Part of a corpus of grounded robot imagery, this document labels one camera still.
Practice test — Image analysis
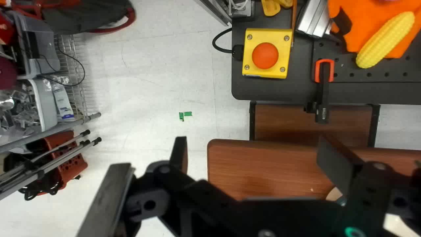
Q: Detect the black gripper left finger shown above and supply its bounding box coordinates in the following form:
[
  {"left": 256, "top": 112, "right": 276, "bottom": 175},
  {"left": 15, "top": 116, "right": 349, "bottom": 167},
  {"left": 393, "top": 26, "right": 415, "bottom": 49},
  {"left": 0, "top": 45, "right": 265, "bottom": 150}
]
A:
[{"left": 169, "top": 137, "right": 188, "bottom": 173}]

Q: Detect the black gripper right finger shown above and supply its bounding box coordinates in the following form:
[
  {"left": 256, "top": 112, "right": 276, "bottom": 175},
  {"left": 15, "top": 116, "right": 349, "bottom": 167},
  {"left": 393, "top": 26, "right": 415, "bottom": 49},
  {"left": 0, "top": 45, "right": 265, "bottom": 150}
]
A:
[{"left": 315, "top": 136, "right": 363, "bottom": 200}]

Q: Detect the yellow corn cob toy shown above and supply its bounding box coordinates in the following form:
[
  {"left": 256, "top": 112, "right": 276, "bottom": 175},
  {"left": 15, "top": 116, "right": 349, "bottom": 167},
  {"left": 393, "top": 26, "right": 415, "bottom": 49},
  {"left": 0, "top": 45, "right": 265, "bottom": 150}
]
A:
[{"left": 355, "top": 11, "right": 415, "bottom": 70}]

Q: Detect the orange plush toy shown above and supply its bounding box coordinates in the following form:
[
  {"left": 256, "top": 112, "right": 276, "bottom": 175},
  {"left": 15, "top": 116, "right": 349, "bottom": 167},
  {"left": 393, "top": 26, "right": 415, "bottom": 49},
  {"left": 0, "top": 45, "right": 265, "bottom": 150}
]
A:
[{"left": 327, "top": 0, "right": 421, "bottom": 59}]

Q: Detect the green tape marker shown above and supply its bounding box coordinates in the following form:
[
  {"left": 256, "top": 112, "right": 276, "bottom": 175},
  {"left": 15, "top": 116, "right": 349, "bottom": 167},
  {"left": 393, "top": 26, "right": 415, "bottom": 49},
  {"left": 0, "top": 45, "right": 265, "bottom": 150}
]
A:
[{"left": 178, "top": 111, "right": 193, "bottom": 123}]

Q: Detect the brown wooden table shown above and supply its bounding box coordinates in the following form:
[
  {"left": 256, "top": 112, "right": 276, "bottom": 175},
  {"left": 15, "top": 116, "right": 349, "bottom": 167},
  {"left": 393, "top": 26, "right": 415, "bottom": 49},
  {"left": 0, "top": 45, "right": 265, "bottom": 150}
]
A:
[{"left": 207, "top": 103, "right": 419, "bottom": 200}]

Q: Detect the black perforated workbench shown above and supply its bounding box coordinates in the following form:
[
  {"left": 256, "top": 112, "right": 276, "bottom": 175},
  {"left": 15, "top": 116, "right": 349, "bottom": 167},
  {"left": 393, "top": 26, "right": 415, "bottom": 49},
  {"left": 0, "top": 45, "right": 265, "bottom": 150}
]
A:
[{"left": 231, "top": 3, "right": 421, "bottom": 104}]

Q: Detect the orange black clamp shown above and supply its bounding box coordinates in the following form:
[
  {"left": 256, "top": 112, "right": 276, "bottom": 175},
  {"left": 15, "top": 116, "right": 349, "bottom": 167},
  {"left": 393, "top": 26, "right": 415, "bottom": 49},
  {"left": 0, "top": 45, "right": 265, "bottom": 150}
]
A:
[{"left": 305, "top": 58, "right": 334, "bottom": 124}]

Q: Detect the yellow emergency stop box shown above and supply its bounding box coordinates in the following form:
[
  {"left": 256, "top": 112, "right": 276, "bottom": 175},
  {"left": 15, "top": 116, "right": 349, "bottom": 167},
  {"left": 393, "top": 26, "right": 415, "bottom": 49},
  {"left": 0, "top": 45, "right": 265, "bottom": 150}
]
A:
[{"left": 241, "top": 28, "right": 291, "bottom": 80}]

